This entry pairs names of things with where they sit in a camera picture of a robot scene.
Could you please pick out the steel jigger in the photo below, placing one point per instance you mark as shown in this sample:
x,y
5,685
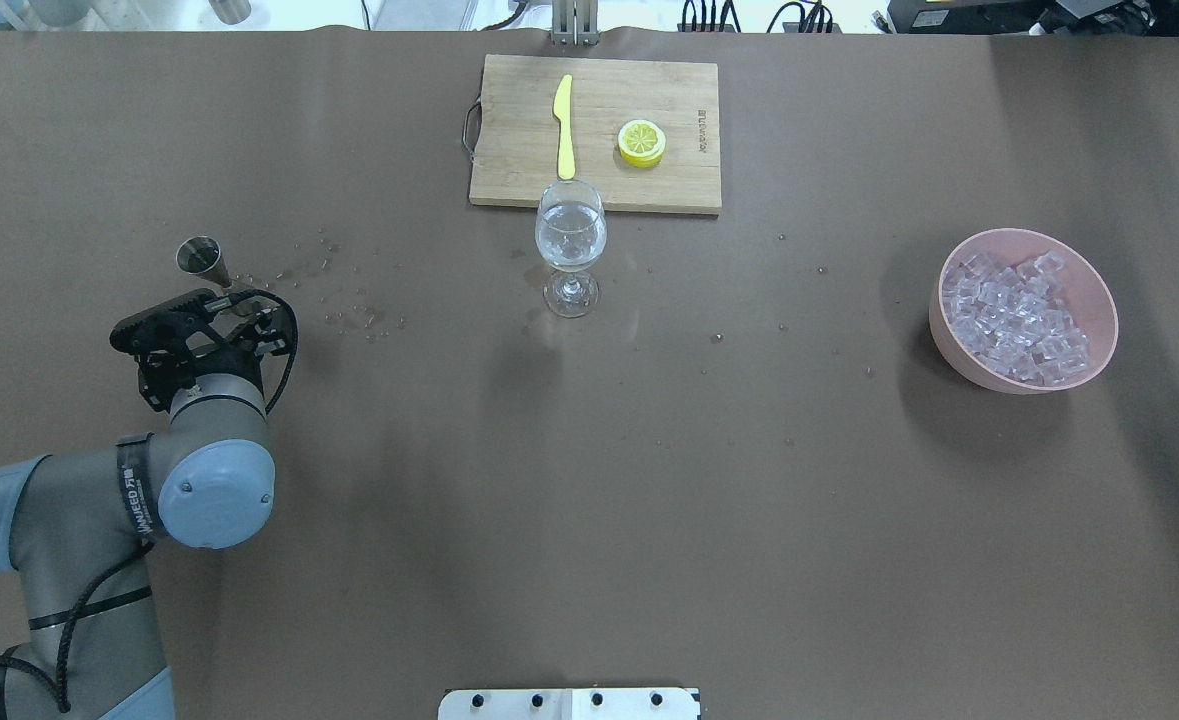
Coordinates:
x,y
202,257

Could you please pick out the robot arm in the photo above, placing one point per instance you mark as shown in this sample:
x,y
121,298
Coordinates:
x,y
77,528

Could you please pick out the bamboo cutting board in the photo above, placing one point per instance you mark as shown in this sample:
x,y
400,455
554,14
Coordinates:
x,y
515,154

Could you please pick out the yellow lemon slice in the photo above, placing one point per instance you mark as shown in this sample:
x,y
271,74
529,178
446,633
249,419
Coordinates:
x,y
641,143

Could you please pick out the clear ice cubes pile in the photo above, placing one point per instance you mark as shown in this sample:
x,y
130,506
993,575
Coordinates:
x,y
1014,318

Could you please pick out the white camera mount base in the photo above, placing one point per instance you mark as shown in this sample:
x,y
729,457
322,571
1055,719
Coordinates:
x,y
572,703

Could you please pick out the yellow plastic knife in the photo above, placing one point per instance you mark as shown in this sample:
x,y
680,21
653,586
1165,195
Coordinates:
x,y
562,112

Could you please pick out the pink bowl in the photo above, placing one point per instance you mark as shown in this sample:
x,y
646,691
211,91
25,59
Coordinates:
x,y
1085,291

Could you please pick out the wine glass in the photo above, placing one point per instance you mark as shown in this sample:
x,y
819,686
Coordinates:
x,y
571,236

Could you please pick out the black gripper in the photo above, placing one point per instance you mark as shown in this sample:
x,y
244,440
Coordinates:
x,y
211,361

